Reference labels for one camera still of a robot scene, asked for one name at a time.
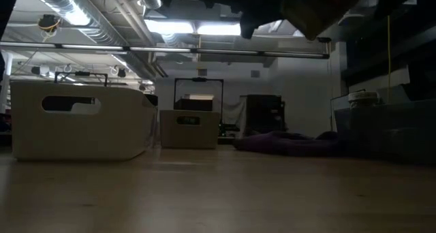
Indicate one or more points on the bright ceiling light panel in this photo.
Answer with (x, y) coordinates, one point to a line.
(190, 28)

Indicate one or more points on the small grey wall vent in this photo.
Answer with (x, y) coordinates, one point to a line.
(255, 73)

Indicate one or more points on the horizontal overhead frame bar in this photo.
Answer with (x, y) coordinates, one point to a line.
(92, 47)

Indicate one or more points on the black hanging ceiling camera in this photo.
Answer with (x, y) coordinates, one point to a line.
(35, 70)
(121, 73)

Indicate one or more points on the purple cloth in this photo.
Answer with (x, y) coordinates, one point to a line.
(282, 144)

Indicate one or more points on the small black bar camera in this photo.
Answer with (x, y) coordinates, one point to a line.
(323, 39)

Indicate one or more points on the light grey plastic bin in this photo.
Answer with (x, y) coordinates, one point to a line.
(170, 134)

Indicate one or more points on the dark grey plastic bin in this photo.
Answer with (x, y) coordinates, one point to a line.
(385, 131)

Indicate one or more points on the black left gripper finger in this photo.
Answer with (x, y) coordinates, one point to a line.
(253, 25)

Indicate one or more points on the black background cabinet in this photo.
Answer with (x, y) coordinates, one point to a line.
(265, 113)

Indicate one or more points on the white plastic bin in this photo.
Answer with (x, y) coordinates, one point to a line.
(85, 137)

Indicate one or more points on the ribbed silver ceiling duct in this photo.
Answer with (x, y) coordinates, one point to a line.
(102, 32)

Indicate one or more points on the black low floor equipment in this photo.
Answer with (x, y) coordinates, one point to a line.
(228, 132)

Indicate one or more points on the white hanging sheet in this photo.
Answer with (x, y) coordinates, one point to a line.
(235, 113)

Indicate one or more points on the clear glass spice jar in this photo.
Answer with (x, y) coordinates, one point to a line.
(362, 96)

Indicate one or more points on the small grey wall sign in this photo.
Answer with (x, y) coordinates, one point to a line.
(202, 72)

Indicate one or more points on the clear plastic bin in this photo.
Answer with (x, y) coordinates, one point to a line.
(154, 131)

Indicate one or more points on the black background robot frame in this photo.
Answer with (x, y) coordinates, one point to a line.
(81, 73)
(199, 79)

